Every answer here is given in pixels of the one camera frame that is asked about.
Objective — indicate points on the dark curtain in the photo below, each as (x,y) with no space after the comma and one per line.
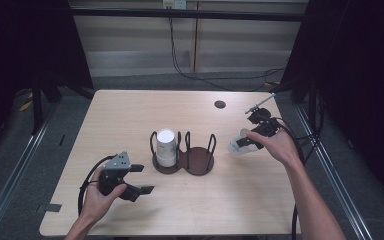
(20,50)
(363,83)

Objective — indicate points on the white paper cup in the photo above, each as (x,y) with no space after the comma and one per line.
(166,148)
(238,150)

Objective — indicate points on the round dark table grommet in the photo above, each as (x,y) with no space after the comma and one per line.
(220,104)

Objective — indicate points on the small black floor tape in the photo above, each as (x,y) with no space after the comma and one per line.
(62,140)

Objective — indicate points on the dark brown double cup holder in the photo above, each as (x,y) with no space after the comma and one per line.
(198,160)

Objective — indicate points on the black horizontal bar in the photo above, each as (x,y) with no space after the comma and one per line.
(186,14)

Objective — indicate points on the black metal stand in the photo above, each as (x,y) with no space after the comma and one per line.
(36,110)

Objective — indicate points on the metal floor rail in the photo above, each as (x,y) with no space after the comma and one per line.
(16,173)
(340,186)

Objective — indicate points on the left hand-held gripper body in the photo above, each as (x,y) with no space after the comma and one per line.
(113,176)

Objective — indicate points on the yellow floor marker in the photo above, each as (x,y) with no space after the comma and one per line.
(25,106)

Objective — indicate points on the white wall socket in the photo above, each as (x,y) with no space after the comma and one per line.
(174,4)

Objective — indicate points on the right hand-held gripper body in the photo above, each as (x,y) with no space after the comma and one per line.
(263,120)

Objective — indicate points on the person's left hand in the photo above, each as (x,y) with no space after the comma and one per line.
(98,200)

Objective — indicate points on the grey tape strip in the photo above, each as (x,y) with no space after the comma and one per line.
(49,208)

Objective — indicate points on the person's right hand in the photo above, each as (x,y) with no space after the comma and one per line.
(278,146)

